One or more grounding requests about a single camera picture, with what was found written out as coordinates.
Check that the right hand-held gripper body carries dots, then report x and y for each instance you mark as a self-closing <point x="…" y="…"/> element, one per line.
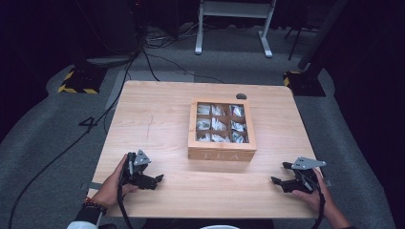
<point x="305" y="181"/>

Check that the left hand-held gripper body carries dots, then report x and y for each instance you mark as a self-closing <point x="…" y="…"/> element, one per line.
<point x="131" y="165"/>

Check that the glass-paned wooden box lid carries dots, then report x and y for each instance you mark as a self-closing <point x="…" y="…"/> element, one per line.
<point x="192" y="127"/>

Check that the wooden tea box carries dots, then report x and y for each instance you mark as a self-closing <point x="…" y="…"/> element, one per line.
<point x="219" y="156"/>

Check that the person's right hand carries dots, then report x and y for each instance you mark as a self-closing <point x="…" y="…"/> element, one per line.
<point x="323" y="200"/>

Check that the person's left hand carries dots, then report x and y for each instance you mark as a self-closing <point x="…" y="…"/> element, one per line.
<point x="110" y="191"/>

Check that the grey tape piece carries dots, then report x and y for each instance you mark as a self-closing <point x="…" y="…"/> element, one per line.
<point x="92" y="186"/>

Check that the white round object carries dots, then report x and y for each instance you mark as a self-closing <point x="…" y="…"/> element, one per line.
<point x="219" y="227"/>

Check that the black yellow striped base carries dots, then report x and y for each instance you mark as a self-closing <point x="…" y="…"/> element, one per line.
<point x="305" y="84"/>
<point x="82" y="79"/>

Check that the dark table grommet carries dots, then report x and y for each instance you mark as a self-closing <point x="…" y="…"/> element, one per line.
<point x="241" y="96"/>

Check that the black stand legs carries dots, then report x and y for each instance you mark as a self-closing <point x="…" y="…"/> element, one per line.
<point x="294" y="44"/>

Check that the grey slanted post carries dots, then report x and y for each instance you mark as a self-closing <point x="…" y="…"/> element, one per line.
<point x="321" y="35"/>

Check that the white metal stand frame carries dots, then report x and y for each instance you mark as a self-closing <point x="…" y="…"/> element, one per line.
<point x="235" y="9"/>

